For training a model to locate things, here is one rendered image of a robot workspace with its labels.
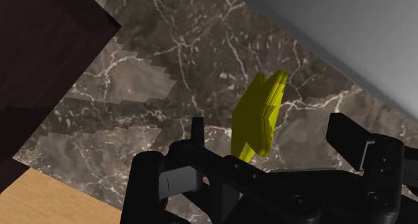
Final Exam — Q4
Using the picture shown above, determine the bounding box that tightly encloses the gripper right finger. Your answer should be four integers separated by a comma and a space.
292, 112, 418, 224

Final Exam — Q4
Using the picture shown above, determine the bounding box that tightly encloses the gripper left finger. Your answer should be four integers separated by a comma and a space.
119, 116, 243, 224

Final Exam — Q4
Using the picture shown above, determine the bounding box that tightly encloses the dark wood robot stand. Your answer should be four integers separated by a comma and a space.
0, 0, 123, 194

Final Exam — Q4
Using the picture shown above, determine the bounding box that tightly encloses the flat yellow block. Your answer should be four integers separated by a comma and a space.
230, 70, 289, 163

